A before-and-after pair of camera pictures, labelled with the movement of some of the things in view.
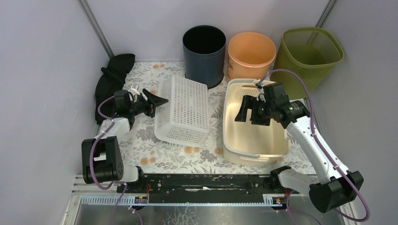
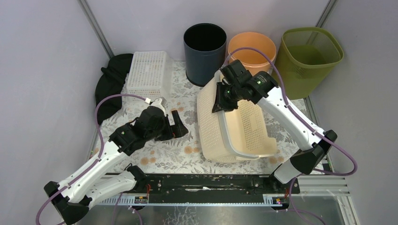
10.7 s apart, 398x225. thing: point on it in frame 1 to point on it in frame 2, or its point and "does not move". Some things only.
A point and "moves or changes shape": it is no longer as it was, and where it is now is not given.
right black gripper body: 261,113 to 227,96
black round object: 111,79 does not move
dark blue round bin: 204,49 does not move
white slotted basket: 184,119 to 150,76
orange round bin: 250,56 does not move
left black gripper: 149,105 to 169,131
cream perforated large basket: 245,144 moves or changes shape
